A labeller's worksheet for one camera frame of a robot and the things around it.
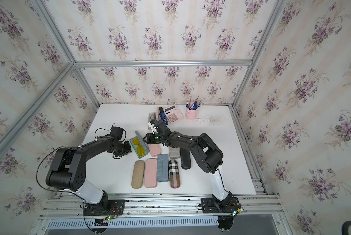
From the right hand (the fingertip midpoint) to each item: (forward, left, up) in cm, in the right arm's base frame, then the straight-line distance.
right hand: (147, 139), depth 91 cm
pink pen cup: (+24, -29, -3) cm, 38 cm away
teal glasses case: (-16, -11, -5) cm, 20 cm away
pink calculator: (+26, -16, -5) cm, 31 cm away
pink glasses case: (-23, -5, -5) cm, 24 cm away
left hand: (-5, +11, -7) cm, 14 cm away
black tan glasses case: (-10, -24, -6) cm, 27 cm away
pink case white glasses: (-5, -5, -4) cm, 8 cm away
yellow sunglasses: (-3, +5, -7) cm, 9 cm away
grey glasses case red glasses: (-7, -18, -5) cm, 20 cm away
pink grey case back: (+25, -1, -6) cm, 25 cm away
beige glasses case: (-21, +3, -4) cm, 21 cm away
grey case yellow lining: (-2, +3, -1) cm, 4 cm away
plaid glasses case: (-20, -18, -4) cm, 27 cm away
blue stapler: (+24, -8, -4) cm, 25 cm away
